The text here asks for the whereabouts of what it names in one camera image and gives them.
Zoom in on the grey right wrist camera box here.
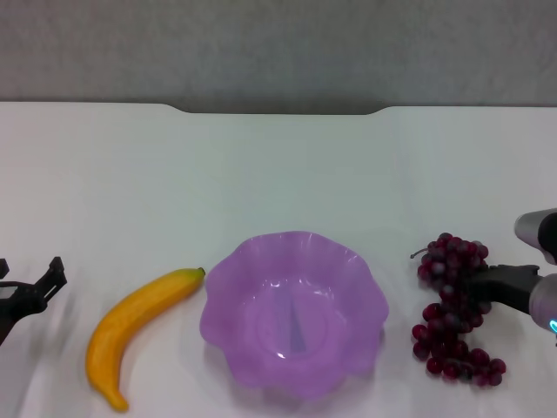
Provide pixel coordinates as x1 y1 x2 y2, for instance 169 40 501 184
513 207 557 266

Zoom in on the purple wavy plastic bowl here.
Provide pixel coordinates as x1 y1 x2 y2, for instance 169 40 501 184
198 230 390 401

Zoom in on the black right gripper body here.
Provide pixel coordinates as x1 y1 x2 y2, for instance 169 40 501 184
489 264 544 314

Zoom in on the yellow plastic banana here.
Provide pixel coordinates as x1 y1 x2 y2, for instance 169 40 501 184
85 266 206 413

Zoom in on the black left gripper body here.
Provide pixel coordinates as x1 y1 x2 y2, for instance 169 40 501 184
0 280 47 345

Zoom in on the dark red grape bunch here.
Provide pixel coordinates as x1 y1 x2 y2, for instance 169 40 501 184
409 233 507 388

